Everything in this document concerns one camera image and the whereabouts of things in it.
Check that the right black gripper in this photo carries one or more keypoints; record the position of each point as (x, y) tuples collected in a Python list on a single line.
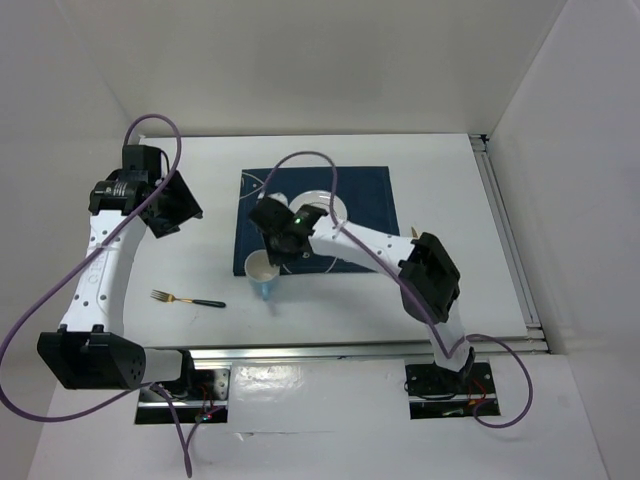
[(277, 257)]

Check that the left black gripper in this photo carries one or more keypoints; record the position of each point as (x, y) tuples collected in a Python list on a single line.
[(185, 207)]

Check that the light blue mug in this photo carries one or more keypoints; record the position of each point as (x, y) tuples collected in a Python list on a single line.
[(261, 274)]

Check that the white plate blue rim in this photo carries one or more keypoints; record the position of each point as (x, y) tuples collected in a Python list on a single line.
[(320, 199)]

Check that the blue whale placemat cloth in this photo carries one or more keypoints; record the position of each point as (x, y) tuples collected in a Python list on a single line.
[(366, 192)]

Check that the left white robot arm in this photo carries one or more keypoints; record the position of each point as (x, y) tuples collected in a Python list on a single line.
[(88, 351)]

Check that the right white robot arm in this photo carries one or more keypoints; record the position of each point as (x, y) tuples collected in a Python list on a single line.
[(427, 277)]

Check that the gold fork dark handle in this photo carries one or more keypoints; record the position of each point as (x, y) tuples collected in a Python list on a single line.
[(166, 297)]

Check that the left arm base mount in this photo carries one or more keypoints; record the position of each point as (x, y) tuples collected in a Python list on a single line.
[(198, 396)]

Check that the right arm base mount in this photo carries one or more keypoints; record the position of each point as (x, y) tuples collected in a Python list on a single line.
[(431, 396)]

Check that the aluminium table frame rail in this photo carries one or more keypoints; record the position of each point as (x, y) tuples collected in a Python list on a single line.
[(440, 184)]

